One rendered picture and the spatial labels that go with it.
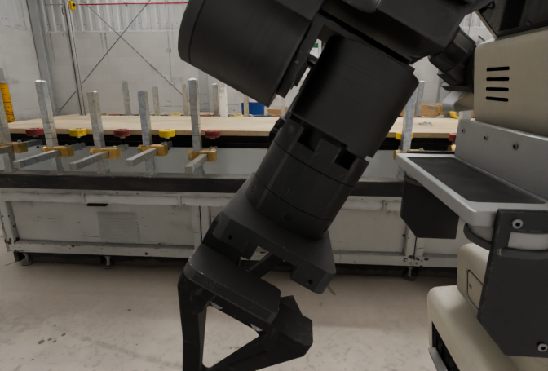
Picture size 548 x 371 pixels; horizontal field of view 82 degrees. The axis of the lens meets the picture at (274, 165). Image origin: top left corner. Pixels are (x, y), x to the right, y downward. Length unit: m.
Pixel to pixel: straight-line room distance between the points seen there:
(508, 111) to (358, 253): 1.60
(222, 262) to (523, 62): 0.43
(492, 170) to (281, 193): 0.37
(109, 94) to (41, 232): 7.78
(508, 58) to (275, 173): 0.40
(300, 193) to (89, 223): 2.18
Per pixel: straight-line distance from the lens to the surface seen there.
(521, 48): 0.50
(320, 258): 0.17
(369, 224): 1.97
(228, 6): 0.17
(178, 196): 1.71
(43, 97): 1.92
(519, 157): 0.46
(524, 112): 0.50
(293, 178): 0.17
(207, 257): 0.16
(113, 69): 9.95
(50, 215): 2.45
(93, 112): 1.78
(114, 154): 1.76
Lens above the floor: 1.16
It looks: 15 degrees down
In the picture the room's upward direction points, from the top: straight up
